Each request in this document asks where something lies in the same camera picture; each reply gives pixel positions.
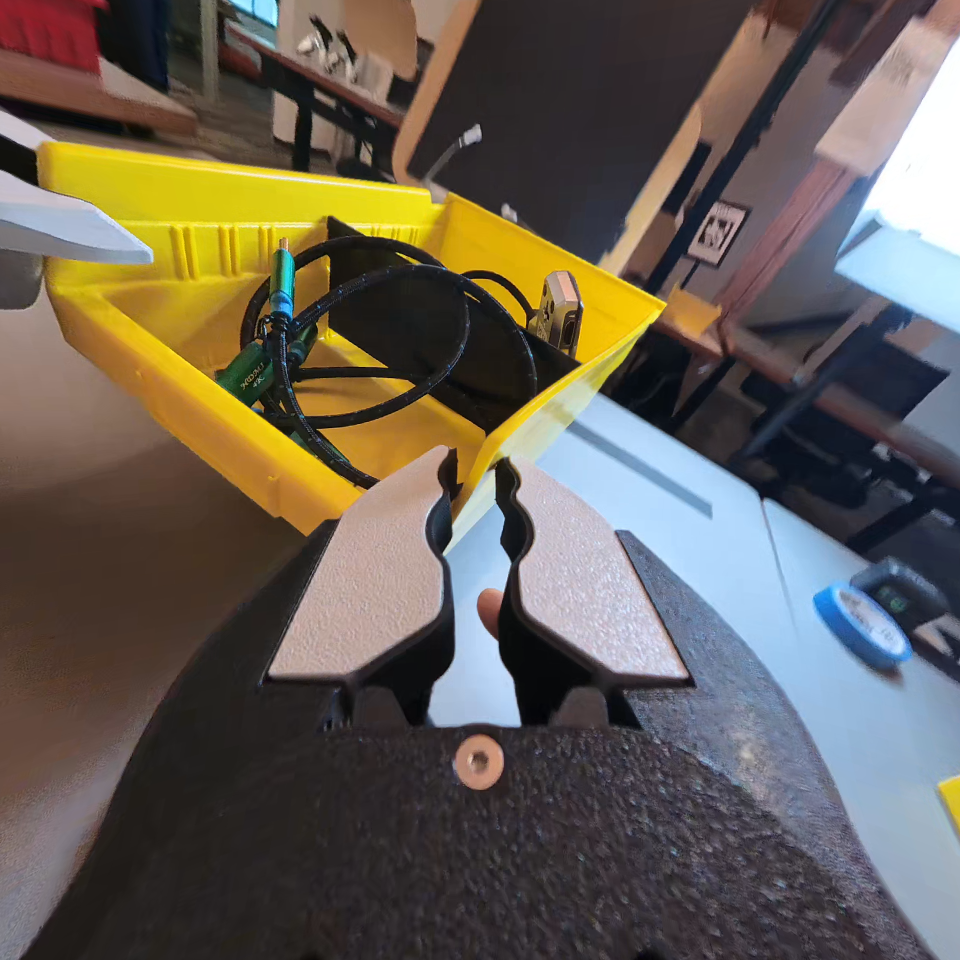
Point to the yellow plastic bin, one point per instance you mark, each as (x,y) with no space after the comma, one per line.
(187,180)

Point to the wooden side table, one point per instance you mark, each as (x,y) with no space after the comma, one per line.
(97,101)

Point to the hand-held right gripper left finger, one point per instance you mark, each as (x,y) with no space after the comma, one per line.
(367,585)

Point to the black metal frame bar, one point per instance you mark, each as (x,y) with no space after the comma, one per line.
(757,127)

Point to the blue hanging jacket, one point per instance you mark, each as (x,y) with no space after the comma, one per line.
(139,37)

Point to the white paper sign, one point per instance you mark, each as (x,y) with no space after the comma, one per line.
(885,105)

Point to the black and white marker tag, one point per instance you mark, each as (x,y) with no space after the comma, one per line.
(718,232)

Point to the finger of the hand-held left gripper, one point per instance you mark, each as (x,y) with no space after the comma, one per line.
(19,139)
(60,221)

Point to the person's right hand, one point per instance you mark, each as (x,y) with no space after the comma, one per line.
(491,611)

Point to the black board with wooden rim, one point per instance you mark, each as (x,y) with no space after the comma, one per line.
(570,97)

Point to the blue tape roll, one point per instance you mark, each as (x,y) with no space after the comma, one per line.
(840,634)

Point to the yellow plastic bracket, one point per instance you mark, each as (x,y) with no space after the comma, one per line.
(694,313)

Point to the black digital timer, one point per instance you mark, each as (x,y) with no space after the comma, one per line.
(900,596)

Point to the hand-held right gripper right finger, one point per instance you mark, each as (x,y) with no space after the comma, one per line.
(592,592)

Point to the white tethered peg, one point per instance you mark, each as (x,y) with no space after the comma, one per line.
(471,136)

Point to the red plastic bin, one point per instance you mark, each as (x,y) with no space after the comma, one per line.
(45,34)

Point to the background wooden desk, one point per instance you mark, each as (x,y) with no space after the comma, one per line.
(337,94)

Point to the silver HDMI switch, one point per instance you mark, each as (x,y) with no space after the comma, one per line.
(559,315)

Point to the bright white panel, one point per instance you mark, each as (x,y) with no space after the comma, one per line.
(922,150)

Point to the black bin divider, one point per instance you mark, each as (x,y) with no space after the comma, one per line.
(495,375)

